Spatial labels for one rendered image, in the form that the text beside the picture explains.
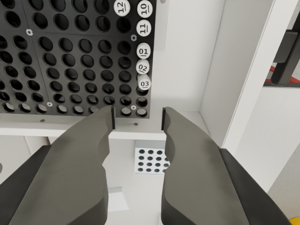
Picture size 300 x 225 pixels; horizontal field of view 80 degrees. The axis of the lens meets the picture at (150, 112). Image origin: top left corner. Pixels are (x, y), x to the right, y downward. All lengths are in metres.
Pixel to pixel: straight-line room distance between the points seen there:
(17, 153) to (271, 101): 0.50
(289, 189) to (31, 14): 2.33
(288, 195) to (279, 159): 1.87
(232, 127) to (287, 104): 0.27
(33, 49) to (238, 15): 0.20
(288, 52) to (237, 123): 0.08
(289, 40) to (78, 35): 0.18
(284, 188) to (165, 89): 2.10
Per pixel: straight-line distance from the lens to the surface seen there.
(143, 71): 0.17
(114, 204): 0.59
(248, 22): 0.19
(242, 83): 0.18
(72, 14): 0.19
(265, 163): 0.56
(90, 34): 0.18
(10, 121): 0.30
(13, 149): 0.42
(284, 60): 0.21
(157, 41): 0.23
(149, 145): 0.39
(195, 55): 0.25
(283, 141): 0.52
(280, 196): 2.39
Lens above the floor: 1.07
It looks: 58 degrees down
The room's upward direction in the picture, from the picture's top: 179 degrees clockwise
